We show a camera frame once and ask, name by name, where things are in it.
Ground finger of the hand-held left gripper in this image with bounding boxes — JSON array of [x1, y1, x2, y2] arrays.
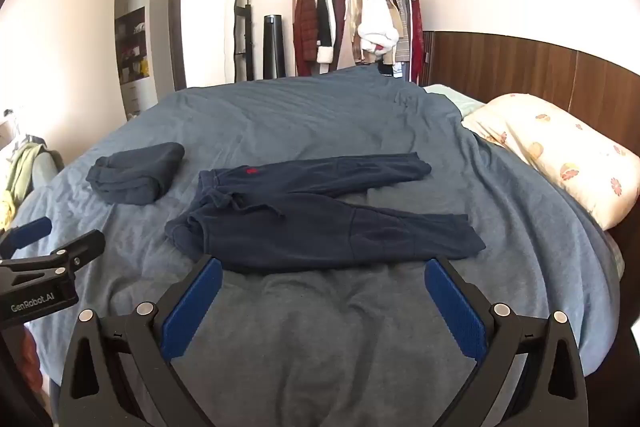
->
[[0, 229, 106, 283], [0, 216, 54, 258]]

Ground folded navy blue pants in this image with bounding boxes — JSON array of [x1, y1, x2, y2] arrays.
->
[[86, 142, 186, 206]]

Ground green garment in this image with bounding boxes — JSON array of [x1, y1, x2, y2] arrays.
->
[[4, 142, 66, 208]]

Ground tall standing mirror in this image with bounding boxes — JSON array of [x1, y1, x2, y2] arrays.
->
[[224, 0, 242, 84]]

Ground blue bed blanket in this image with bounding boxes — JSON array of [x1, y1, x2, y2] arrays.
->
[[10, 67, 621, 427]]

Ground brown wooden headboard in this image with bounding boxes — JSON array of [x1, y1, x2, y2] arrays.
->
[[422, 30, 640, 152]]

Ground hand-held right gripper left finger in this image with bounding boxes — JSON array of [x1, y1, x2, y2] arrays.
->
[[59, 254, 224, 427]]

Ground navy blue pants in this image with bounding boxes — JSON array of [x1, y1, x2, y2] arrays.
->
[[86, 142, 186, 206], [165, 152, 487, 275]]

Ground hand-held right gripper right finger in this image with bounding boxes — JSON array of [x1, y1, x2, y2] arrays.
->
[[424, 257, 591, 427]]

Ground brown door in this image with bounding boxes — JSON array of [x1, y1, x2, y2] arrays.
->
[[169, 0, 187, 90]]

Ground arched wall shelf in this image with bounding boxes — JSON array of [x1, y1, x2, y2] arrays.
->
[[114, 0, 153, 118]]

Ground floral cream pillow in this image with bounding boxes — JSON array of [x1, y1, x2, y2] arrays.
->
[[461, 93, 640, 231]]

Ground black tower appliance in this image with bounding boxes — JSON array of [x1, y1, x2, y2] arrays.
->
[[262, 14, 287, 80]]

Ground black ladder rack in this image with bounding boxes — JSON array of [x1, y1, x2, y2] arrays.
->
[[235, 0, 255, 82]]

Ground light green sheet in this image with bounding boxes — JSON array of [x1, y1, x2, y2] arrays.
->
[[424, 84, 485, 118]]

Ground row of hanging clothes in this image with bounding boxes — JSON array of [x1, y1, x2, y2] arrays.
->
[[292, 0, 426, 80]]

